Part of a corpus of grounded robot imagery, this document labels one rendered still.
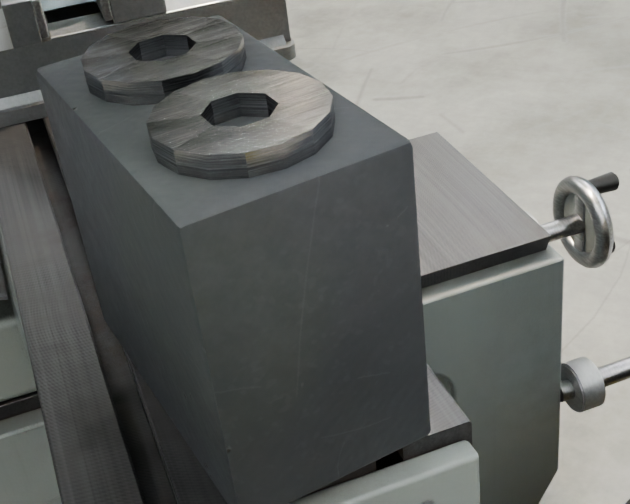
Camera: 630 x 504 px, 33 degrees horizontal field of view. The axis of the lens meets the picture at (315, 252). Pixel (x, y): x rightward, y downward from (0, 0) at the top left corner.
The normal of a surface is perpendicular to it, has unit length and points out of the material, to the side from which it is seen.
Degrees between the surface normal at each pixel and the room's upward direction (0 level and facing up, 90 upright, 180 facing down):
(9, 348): 90
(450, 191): 0
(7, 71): 90
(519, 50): 0
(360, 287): 90
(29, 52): 90
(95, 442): 0
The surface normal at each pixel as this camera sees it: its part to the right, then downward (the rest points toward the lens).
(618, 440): -0.11, -0.83
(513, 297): 0.34, 0.49
